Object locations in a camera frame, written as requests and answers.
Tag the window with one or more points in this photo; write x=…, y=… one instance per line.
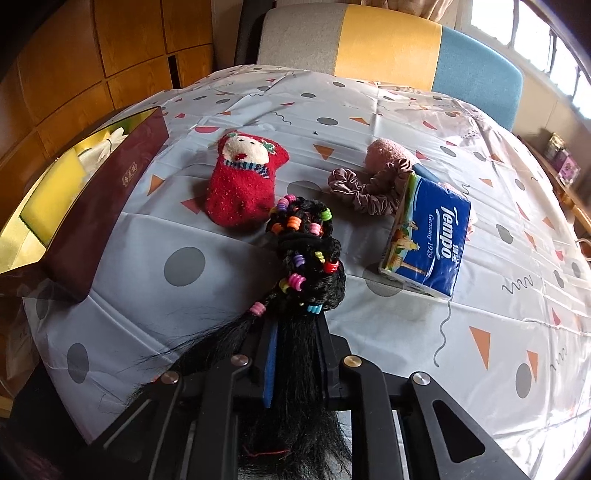
x=531, y=32

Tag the purple boxes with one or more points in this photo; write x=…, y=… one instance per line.
x=565, y=161

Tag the blue tissue pack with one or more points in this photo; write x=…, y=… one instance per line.
x=429, y=240

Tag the wooden wardrobe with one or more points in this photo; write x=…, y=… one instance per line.
x=129, y=37

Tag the pink fluffy sock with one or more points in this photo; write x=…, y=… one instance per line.
x=385, y=154

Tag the patterned tablecloth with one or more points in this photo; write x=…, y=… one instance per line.
x=461, y=323

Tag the red doll sock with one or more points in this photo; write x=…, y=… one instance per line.
x=240, y=194

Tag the gold-lined tin box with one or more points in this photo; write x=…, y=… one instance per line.
x=106, y=207

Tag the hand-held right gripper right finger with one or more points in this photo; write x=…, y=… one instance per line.
x=332, y=355

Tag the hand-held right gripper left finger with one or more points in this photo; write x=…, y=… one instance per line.
x=270, y=364

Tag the beige curtain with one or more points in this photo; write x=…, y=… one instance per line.
x=438, y=7

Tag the mauve satin scrunchie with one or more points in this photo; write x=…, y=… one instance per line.
x=374, y=196

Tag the grey yellow blue sofa backrest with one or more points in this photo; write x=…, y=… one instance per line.
x=388, y=41

